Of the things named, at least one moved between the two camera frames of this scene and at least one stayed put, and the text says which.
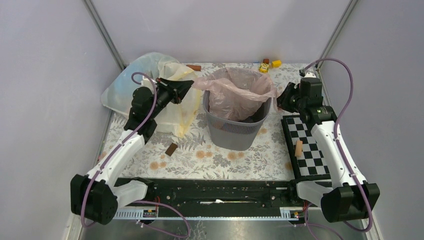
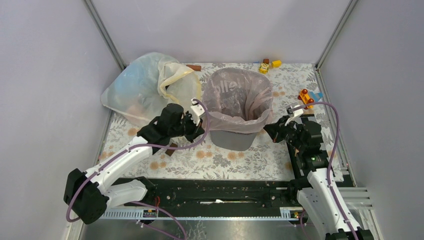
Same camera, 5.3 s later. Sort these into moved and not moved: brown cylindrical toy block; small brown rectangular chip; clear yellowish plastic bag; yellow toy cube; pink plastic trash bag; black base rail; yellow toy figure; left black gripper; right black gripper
Moved: pink plastic trash bag; right black gripper; left black gripper
Not moved: clear yellowish plastic bag; small brown rectangular chip; brown cylindrical toy block; yellow toy figure; yellow toy cube; black base rail
